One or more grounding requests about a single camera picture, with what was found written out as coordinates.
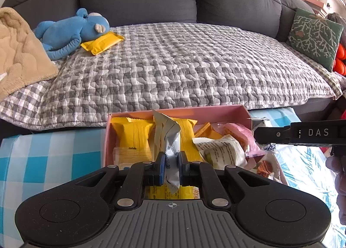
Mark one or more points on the beige fleece blanket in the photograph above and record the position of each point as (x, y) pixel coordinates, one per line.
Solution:
(19, 56)

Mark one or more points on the blue checked tablecloth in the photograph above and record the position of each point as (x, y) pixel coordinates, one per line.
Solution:
(54, 156)

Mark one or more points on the person's right hand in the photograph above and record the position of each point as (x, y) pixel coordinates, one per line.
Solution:
(341, 183)

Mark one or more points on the cream white snack packet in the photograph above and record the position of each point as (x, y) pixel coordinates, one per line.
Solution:
(223, 152)

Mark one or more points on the green patterned cushion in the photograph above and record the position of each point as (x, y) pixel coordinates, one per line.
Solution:
(315, 37)

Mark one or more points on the pink cardboard box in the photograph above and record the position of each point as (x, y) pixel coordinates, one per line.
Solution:
(227, 114)

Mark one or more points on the pink snack packet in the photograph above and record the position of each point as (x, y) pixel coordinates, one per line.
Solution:
(244, 137)

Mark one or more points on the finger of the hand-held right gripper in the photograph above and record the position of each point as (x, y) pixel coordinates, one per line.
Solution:
(275, 135)

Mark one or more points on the grey checked quilt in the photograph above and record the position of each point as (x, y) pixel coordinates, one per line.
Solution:
(175, 69)

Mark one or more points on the plain yellow striped-seam snack packet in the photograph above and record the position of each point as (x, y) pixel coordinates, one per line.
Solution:
(189, 139)

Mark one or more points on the white cookie-picture snack packet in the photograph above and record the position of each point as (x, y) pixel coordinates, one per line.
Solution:
(266, 168)

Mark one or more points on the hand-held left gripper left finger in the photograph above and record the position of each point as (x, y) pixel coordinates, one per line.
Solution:
(161, 169)

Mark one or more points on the stack of books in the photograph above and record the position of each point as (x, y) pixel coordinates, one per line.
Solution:
(316, 4)

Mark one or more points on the blue plush toy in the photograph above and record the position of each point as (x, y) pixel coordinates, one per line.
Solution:
(67, 33)

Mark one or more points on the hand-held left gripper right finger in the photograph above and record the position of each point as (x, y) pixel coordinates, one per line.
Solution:
(182, 169)

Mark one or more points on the yellow labelled snack packet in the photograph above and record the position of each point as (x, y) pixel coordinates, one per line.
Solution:
(159, 192)

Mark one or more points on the orange snack bar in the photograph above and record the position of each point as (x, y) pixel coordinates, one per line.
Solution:
(206, 131)

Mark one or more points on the small blue-label pastry packet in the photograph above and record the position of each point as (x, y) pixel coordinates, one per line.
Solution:
(259, 122)

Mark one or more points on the silver snack packet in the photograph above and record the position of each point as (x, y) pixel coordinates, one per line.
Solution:
(169, 134)

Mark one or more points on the orange round cushion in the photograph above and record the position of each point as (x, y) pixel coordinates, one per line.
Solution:
(341, 61)

